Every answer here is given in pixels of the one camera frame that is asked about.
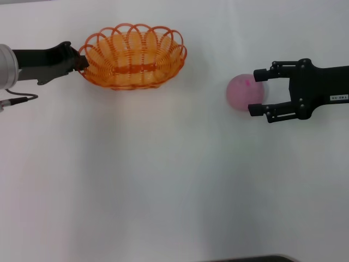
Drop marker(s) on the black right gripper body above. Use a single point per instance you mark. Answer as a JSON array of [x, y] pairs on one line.
[[313, 87]]

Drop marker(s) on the orange plastic woven basket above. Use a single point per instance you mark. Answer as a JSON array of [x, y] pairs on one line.
[[136, 68]]

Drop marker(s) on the pink peach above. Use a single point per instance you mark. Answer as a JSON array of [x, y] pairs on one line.
[[242, 92]]

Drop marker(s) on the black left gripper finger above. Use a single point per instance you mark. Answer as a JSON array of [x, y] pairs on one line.
[[83, 65], [82, 58]]

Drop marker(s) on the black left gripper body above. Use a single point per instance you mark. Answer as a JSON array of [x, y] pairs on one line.
[[46, 62]]

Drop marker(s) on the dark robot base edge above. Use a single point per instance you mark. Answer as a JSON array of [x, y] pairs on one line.
[[251, 259]]

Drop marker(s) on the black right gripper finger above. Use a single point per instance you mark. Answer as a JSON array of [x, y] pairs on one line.
[[256, 110], [261, 75]]

